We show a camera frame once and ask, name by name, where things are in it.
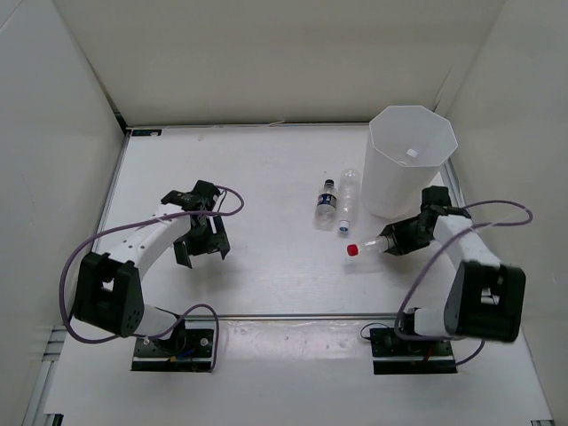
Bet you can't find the black cap plastic bottle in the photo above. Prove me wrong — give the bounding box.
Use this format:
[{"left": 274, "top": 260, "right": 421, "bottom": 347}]
[{"left": 314, "top": 179, "right": 337, "bottom": 230}]

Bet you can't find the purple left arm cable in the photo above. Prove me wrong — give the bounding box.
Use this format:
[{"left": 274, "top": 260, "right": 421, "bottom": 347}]
[{"left": 59, "top": 185, "right": 246, "bottom": 375}]

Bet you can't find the white plastic bin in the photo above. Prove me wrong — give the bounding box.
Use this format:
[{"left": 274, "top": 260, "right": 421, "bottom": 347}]
[{"left": 360, "top": 106, "right": 458, "bottom": 219}]

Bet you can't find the clear blue cap bottle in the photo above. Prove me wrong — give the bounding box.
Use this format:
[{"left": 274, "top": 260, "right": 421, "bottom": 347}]
[{"left": 337, "top": 169, "right": 361, "bottom": 235}]

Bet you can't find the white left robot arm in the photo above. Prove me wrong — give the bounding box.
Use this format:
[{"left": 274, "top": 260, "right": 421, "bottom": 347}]
[{"left": 72, "top": 180, "right": 230, "bottom": 355}]

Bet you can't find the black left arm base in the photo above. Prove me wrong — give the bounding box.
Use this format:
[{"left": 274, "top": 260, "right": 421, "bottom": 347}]
[{"left": 130, "top": 321, "right": 217, "bottom": 373}]

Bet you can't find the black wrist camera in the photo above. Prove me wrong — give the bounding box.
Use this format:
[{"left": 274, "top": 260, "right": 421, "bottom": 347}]
[{"left": 421, "top": 185, "right": 453, "bottom": 212}]

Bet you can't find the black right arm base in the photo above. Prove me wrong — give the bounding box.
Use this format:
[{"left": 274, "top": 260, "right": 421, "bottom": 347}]
[{"left": 369, "top": 327, "right": 457, "bottom": 375}]

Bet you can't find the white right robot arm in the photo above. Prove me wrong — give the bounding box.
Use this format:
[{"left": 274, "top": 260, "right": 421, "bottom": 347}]
[{"left": 379, "top": 206, "right": 526, "bottom": 355}]

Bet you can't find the aluminium table edge rail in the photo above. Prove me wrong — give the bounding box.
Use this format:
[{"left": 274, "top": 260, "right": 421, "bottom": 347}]
[{"left": 181, "top": 312, "right": 400, "bottom": 320}]

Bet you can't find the red cap plastic bottle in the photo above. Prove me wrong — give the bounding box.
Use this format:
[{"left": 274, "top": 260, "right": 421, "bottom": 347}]
[{"left": 345, "top": 236, "right": 390, "bottom": 270}]

